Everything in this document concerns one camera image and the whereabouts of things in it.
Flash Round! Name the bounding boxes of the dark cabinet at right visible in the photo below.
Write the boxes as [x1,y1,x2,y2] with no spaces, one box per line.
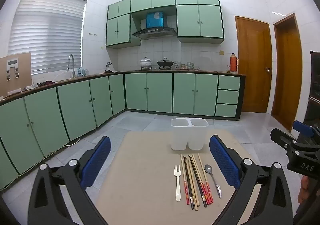
[304,51,320,128]

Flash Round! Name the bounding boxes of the red-handled chopstick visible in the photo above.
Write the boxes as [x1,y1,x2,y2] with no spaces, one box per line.
[193,155,211,205]
[197,153,214,204]
[180,153,190,205]

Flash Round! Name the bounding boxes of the green upper kitchen cabinets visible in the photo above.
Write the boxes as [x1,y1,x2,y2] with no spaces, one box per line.
[106,0,225,49]

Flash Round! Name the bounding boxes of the green lower kitchen cabinets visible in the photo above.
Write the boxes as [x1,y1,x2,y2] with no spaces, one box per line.
[1,71,245,188]

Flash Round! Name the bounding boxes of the orange thermos flask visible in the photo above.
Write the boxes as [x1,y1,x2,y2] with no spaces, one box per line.
[230,53,238,72]

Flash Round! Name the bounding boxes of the blue box above hood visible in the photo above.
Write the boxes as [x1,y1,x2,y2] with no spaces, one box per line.
[146,12,167,28]

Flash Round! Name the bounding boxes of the white two-compartment utensil holder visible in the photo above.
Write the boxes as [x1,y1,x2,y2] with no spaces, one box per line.
[170,118,209,151]

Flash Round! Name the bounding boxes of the metal spoon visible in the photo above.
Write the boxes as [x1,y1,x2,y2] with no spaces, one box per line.
[204,164,222,199]

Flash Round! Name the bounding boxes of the white cooking pot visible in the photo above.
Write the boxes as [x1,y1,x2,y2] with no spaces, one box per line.
[140,57,152,70]

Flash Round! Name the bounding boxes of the green kitchen cabinets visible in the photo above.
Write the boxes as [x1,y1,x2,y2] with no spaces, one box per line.
[1,71,245,188]
[106,0,225,49]

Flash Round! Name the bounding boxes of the right hand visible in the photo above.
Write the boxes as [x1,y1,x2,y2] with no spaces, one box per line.
[298,176,310,204]

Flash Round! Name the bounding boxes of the brown wooden door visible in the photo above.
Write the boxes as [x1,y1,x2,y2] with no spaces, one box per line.
[235,16,272,113]
[271,14,303,131]

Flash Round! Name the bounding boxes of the black wok pan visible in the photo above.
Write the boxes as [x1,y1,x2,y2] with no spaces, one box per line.
[157,57,174,70]

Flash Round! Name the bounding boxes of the white window blinds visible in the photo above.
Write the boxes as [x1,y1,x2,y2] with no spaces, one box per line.
[8,0,87,75]

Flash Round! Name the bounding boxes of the white plastic fork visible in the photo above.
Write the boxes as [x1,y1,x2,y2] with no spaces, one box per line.
[174,165,181,202]

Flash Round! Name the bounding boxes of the black range hood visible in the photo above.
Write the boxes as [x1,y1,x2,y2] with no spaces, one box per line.
[132,27,177,40]

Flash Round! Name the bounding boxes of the chrome kitchen faucet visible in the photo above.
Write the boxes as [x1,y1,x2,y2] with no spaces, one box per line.
[66,54,75,78]

